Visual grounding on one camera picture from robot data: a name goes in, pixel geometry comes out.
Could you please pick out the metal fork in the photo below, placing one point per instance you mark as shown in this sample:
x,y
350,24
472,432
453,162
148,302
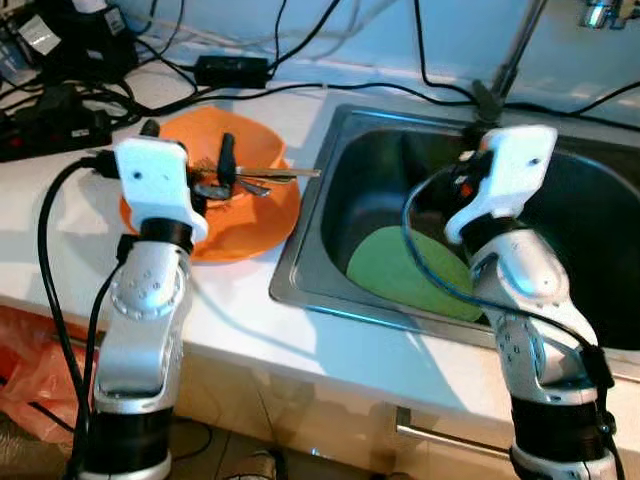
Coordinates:
x,y
255,188

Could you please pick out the orange round plate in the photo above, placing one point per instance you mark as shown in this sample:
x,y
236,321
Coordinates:
x,y
255,232

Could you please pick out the metal spoon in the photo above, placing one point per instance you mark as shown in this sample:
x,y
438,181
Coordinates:
x,y
295,173

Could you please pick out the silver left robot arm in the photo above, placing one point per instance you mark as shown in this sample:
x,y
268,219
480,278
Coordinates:
x,y
140,320

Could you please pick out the white kitchen cabinet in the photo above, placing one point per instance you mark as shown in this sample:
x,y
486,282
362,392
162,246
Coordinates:
x,y
320,420

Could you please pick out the black power adapter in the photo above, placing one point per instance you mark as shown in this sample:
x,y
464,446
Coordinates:
x,y
232,70

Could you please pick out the stainless steel sink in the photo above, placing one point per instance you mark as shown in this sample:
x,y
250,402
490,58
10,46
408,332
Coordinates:
x,y
370,170

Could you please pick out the black power strip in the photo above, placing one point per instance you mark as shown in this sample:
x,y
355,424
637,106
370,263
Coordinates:
x,y
50,135

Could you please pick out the black charger white label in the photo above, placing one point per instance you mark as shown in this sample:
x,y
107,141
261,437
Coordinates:
x,y
85,50

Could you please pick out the green round plate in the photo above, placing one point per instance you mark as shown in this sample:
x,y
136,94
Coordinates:
x,y
390,270

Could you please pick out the metal faucet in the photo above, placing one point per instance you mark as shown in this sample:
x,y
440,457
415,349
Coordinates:
x,y
515,48

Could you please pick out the red plastic bag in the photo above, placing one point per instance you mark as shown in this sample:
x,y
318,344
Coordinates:
x,y
30,380

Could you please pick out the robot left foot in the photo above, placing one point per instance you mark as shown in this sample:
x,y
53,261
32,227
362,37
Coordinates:
x,y
255,466

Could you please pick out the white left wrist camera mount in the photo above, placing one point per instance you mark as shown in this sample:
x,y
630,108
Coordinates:
x,y
150,180

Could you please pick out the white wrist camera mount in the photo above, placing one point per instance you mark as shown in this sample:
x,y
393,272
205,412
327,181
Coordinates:
x,y
510,165
150,180

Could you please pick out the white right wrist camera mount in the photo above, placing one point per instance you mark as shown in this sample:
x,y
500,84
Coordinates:
x,y
510,165

